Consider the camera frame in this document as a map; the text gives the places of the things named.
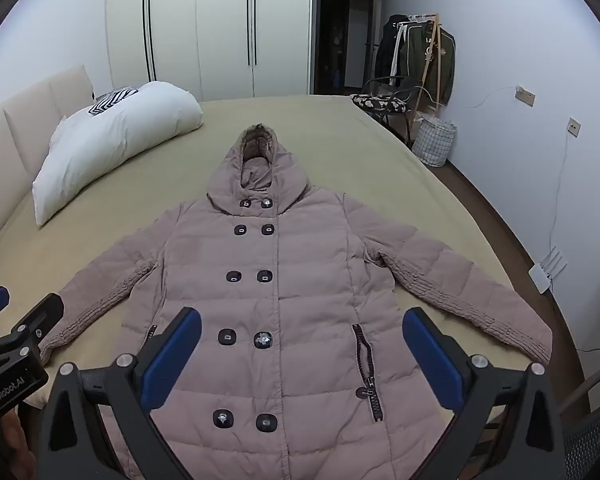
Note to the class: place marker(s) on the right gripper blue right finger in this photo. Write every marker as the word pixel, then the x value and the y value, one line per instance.
pixel 440 358

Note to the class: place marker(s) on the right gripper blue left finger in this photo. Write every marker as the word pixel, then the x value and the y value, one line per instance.
pixel 164 357

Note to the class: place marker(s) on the mauve hooded down coat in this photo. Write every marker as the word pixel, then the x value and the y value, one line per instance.
pixel 301 371

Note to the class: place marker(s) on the wooden clothes rack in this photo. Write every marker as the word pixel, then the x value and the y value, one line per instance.
pixel 431 53

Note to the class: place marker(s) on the person left hand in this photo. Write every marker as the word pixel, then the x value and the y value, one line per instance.
pixel 22 460

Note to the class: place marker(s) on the white wifi router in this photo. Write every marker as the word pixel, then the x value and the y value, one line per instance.
pixel 544 272

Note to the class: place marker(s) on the black mesh office chair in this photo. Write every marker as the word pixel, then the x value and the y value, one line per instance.
pixel 582 448

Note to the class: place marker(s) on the beige upholstered headboard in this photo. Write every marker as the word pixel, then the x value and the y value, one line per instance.
pixel 27 121

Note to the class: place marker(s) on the white long pillow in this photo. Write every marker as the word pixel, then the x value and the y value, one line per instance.
pixel 84 147

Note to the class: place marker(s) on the white grid laundry basket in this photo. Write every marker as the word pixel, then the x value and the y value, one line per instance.
pixel 434 140

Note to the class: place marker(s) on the black white striped pillow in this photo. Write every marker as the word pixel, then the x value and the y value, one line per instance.
pixel 110 99

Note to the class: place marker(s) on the beige bed sheet mattress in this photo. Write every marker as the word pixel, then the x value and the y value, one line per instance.
pixel 338 147

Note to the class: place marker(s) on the black chair with floral cushion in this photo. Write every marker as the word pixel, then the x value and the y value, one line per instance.
pixel 383 98

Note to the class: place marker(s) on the black hanging garment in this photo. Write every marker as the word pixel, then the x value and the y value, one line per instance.
pixel 384 54

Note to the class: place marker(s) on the white hanging garment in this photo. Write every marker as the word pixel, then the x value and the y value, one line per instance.
pixel 395 71

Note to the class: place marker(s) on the wall power socket upper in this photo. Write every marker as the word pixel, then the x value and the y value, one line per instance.
pixel 525 96

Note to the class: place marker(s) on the white wardrobe with handles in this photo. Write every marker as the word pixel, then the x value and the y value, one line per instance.
pixel 215 49

